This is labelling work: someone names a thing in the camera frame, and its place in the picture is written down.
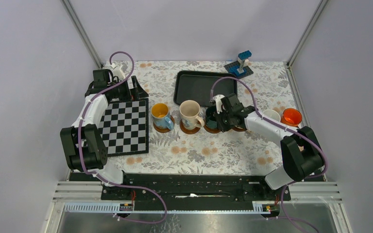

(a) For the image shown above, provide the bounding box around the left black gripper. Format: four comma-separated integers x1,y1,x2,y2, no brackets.
108,75,148,102

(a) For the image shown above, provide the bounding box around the brown wooden coaster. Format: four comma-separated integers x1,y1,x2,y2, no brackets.
153,115,175,133
232,126,247,132
203,125,220,133
180,120,201,134

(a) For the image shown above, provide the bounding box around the blue mug yellow inside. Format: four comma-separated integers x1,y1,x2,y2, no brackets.
151,103,170,118

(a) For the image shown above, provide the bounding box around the tall cream floral mug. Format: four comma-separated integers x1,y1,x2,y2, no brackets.
179,100,204,131

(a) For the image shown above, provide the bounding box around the black serving tray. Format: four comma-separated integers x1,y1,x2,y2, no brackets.
173,70,233,107

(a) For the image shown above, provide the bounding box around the white mug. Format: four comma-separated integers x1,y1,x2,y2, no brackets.
262,109,281,122

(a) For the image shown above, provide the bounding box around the orange mug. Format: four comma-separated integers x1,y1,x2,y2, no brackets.
280,108,303,127

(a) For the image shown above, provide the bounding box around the dark green mug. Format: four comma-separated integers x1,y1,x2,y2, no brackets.
205,106,218,131

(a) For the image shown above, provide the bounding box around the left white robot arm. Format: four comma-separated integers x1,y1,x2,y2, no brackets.
60,69,149,200

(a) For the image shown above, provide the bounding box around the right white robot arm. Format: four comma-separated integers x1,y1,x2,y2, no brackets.
211,94,325,200

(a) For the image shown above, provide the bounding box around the floral table cloth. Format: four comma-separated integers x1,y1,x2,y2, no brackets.
105,61,296,175

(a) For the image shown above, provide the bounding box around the black white chessboard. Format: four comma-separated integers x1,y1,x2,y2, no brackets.
99,99,149,157

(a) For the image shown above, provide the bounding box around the white lego brick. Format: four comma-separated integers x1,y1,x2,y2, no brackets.
237,58,249,75

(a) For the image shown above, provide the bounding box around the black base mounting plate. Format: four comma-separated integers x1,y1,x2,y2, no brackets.
69,169,325,212

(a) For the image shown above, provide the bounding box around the blue lego brick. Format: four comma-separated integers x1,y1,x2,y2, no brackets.
238,50,252,60

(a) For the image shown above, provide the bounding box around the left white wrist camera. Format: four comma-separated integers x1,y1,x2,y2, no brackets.
110,63,128,82

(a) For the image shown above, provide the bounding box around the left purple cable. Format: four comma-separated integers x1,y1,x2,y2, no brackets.
77,51,169,225

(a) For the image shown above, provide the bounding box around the purple cable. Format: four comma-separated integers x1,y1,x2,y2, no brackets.
77,51,169,225
209,76,329,233

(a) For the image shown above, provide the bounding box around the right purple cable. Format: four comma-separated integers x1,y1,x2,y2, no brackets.
209,76,329,233

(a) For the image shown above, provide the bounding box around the white slotted cable duct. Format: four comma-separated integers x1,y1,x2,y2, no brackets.
64,202,271,215

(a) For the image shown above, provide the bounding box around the aluminium frame rail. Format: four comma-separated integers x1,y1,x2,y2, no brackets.
53,181,342,203

